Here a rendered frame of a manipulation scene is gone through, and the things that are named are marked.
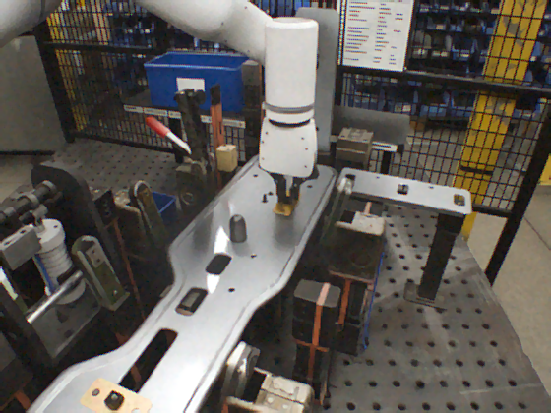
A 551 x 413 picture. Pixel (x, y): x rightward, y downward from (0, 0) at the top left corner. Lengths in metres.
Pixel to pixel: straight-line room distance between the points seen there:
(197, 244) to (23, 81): 2.66
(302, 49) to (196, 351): 0.46
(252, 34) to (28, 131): 2.83
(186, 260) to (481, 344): 0.69
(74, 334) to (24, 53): 2.64
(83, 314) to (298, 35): 0.55
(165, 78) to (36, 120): 2.17
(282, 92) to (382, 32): 0.59
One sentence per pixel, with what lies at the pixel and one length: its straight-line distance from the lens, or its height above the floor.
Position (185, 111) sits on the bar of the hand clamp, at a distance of 0.77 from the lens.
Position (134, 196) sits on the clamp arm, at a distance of 0.68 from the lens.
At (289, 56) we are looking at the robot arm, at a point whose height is 1.30.
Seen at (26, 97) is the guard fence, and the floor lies 0.61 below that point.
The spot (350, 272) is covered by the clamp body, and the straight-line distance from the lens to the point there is 0.73.
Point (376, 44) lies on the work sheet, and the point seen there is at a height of 1.22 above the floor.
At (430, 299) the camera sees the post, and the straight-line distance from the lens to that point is 1.05.
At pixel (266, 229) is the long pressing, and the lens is 0.71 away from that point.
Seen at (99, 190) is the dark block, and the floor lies 1.12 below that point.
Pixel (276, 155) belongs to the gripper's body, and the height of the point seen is 1.12.
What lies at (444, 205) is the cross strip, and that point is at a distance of 0.86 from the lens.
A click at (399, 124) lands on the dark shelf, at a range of 1.14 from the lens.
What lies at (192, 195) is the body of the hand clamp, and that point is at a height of 0.99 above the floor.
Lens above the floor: 1.44
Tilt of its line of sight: 34 degrees down
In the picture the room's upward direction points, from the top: straight up
